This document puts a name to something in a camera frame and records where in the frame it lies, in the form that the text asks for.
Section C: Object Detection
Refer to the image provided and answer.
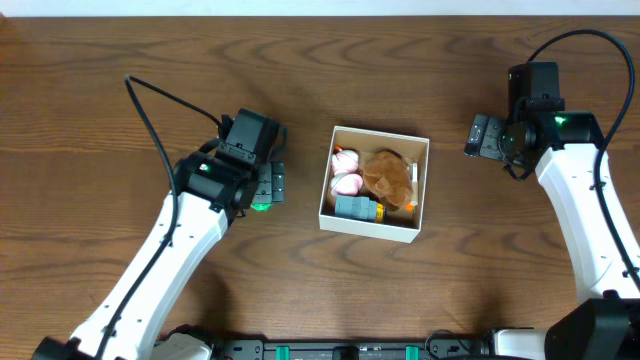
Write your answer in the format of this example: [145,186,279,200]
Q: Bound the green round plastic toy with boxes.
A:
[251,203,272,212]

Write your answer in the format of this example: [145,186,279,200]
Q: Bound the pink white duck toy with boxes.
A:
[330,146,364,196]

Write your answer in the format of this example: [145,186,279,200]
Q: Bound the yellow grey toy truck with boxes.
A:
[335,195,386,223]

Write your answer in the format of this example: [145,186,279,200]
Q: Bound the brown plush toy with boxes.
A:
[362,151,414,211]

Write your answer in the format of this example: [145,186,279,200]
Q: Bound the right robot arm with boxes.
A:
[464,106,639,359]

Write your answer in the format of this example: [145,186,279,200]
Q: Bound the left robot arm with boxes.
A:
[33,138,284,359]

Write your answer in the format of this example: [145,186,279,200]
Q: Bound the white cardboard box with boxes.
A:
[318,126,430,243]

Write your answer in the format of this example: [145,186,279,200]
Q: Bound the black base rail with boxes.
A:
[149,324,494,360]

